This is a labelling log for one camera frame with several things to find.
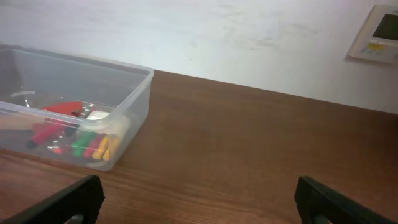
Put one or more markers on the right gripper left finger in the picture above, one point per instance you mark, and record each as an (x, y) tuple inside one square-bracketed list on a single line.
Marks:
[(80, 202)]

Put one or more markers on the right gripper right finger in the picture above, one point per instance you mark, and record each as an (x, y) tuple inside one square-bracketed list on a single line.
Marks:
[(317, 203)]

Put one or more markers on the clear pack coloured wall plugs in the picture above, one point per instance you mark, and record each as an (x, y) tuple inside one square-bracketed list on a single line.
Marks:
[(99, 144)]

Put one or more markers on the orange handled pliers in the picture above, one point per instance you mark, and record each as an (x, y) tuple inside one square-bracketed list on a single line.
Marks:
[(43, 134)]

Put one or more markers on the clear plastic container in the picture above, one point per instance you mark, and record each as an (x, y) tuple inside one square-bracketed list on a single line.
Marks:
[(31, 79)]

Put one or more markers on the orange scraper wooden handle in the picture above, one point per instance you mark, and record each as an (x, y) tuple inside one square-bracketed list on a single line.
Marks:
[(16, 121)]

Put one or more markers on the white wall control panel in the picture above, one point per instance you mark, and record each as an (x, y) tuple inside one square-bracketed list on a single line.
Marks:
[(377, 39)]

